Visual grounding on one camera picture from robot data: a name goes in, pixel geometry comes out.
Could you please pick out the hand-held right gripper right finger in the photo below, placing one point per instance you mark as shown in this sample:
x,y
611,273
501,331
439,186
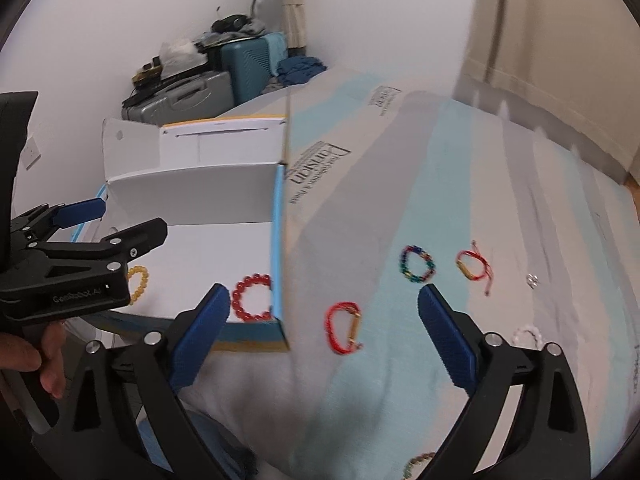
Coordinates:
x,y
445,340

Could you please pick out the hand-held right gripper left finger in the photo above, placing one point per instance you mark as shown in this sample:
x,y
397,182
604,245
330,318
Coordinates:
x,y
200,342

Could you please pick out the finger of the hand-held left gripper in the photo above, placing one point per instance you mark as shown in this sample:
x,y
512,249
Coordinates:
x,y
77,212
135,237

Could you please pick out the white cardboard box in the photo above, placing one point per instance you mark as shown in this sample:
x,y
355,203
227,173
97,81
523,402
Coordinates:
x,y
215,200

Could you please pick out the double pearl earring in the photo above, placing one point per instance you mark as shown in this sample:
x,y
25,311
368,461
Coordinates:
x,y
532,279

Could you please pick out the person's left hand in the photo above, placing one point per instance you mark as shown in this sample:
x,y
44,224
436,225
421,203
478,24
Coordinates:
x,y
52,360

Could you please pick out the black flat case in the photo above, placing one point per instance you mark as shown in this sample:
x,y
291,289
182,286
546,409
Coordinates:
x,y
155,85

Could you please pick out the grey suitcase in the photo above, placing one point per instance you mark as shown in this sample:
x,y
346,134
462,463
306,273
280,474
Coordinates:
x,y
190,95

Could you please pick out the striped bed sheet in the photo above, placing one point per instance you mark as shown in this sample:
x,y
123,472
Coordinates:
x,y
400,160

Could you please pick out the clear plastic bag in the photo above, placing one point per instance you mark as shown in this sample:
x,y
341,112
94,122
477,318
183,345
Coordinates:
x,y
177,52

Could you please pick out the teal suitcase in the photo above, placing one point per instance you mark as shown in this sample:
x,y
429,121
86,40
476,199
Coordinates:
x,y
255,65

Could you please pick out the black bag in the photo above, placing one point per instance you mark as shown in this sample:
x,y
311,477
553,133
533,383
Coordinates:
x,y
230,24

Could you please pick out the blue clothes pile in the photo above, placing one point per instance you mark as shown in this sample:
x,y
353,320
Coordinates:
x,y
300,70

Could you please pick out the grey cloth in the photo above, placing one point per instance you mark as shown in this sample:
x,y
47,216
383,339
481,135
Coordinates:
x,y
255,27

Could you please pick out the tied beige curtain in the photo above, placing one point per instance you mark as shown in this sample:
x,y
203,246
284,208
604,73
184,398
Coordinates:
x,y
292,10

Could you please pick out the wide beige curtain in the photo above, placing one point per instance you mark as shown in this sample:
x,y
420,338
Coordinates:
x,y
550,35

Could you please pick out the white wall socket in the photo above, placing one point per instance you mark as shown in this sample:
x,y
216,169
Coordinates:
x,y
30,152

